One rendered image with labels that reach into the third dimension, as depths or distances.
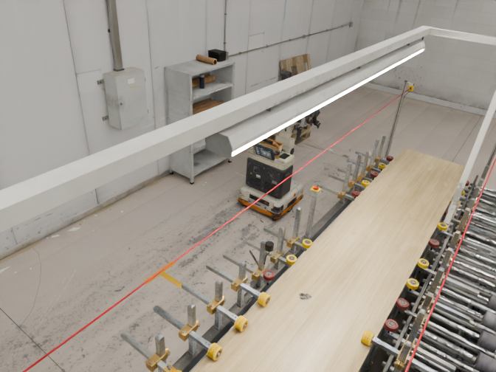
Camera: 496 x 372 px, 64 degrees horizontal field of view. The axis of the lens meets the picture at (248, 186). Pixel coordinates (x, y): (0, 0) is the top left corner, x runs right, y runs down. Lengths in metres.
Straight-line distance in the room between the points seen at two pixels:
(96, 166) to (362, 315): 2.18
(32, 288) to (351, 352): 3.04
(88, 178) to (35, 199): 0.13
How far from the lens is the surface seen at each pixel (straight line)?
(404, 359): 2.57
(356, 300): 2.90
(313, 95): 1.81
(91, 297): 4.14
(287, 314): 2.70
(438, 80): 10.25
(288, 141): 4.92
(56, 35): 4.39
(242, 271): 2.72
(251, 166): 4.87
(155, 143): 1.10
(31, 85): 4.33
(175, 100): 5.27
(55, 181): 0.97
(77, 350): 3.79
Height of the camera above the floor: 2.93
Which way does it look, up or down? 32 degrees down
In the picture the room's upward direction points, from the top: 4 degrees clockwise
